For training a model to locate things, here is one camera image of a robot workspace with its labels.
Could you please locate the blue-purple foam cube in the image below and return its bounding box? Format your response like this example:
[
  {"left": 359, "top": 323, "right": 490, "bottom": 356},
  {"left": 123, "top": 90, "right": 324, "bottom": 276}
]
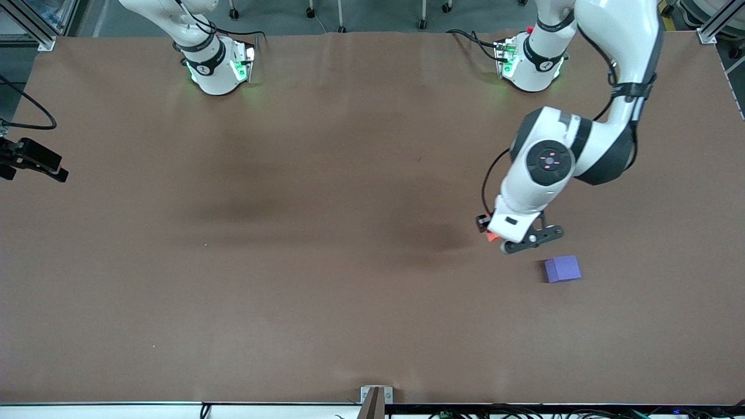
[{"left": 544, "top": 255, "right": 583, "bottom": 284}]

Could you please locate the black cable on arm link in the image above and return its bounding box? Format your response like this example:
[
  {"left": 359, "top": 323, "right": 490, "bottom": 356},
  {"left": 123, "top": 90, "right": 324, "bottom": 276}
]
[{"left": 576, "top": 23, "right": 658, "bottom": 169}]

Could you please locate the black arm base cable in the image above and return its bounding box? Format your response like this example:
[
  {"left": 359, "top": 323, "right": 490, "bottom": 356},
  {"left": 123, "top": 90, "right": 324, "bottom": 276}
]
[
  {"left": 175, "top": 0, "right": 268, "bottom": 59},
  {"left": 446, "top": 28, "right": 502, "bottom": 62}
]

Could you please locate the grey metal table bracket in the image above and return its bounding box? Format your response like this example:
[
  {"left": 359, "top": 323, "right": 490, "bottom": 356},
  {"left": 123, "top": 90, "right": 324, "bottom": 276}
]
[{"left": 360, "top": 385, "right": 394, "bottom": 419}]

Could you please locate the aluminium frame post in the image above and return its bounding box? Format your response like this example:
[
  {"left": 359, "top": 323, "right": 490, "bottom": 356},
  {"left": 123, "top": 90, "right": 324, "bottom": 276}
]
[
  {"left": 0, "top": 0, "right": 80, "bottom": 52},
  {"left": 697, "top": 0, "right": 745, "bottom": 45}
]

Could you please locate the black looping cable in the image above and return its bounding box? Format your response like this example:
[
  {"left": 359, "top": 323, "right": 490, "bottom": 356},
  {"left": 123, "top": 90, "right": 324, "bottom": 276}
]
[{"left": 0, "top": 74, "right": 58, "bottom": 130}]

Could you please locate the black clamp mount device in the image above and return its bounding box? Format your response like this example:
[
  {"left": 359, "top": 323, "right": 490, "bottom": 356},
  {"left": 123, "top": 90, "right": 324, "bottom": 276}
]
[{"left": 0, "top": 137, "right": 69, "bottom": 183}]

